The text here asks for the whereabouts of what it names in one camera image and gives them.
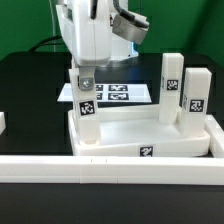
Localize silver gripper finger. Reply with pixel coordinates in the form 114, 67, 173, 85
79, 67, 95, 91

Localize white desk top tray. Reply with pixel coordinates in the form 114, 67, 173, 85
68, 105, 210, 157

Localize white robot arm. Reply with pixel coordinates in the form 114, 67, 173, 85
56, 0, 112, 91

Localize white block at left edge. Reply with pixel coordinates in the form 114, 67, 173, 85
0, 112, 6, 135

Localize white front fence bar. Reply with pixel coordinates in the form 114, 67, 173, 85
0, 156, 224, 185

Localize white fence bar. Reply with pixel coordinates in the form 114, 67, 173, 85
0, 156, 224, 185
205, 115, 224, 158

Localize white right fence bar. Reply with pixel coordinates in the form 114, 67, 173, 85
205, 115, 224, 158

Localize white marker base plate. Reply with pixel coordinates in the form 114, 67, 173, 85
57, 83, 152, 103

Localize black cable on base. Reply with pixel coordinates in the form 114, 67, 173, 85
28, 34, 64, 53

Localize white thin cable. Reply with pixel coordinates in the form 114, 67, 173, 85
48, 0, 58, 53

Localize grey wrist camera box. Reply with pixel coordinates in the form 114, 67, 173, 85
112, 14, 149, 44

